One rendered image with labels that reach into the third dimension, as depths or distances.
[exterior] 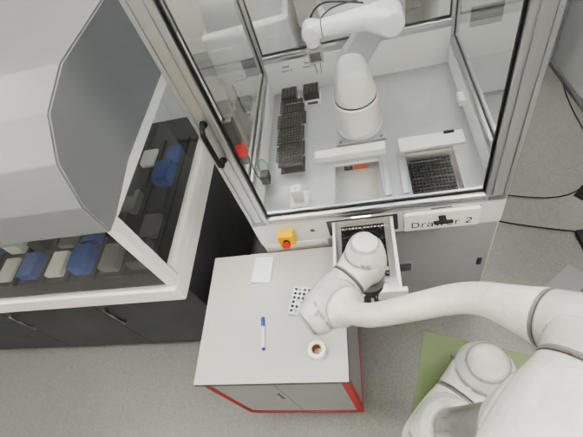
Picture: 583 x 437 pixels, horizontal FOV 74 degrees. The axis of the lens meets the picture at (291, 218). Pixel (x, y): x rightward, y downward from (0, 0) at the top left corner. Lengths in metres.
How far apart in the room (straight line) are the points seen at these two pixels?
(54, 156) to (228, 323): 0.93
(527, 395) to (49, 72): 1.39
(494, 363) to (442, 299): 0.40
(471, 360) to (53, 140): 1.30
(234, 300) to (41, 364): 1.87
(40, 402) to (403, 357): 2.31
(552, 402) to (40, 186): 1.31
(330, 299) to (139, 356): 2.07
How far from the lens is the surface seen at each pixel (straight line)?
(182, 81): 1.21
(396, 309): 0.86
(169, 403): 2.66
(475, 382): 1.18
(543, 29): 1.22
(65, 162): 1.33
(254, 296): 1.76
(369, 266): 1.00
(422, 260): 1.99
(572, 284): 2.61
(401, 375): 2.33
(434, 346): 1.47
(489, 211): 1.74
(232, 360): 1.69
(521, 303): 0.74
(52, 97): 1.37
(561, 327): 0.68
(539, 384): 0.62
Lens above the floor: 2.26
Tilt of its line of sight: 52 degrees down
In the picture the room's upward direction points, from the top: 23 degrees counter-clockwise
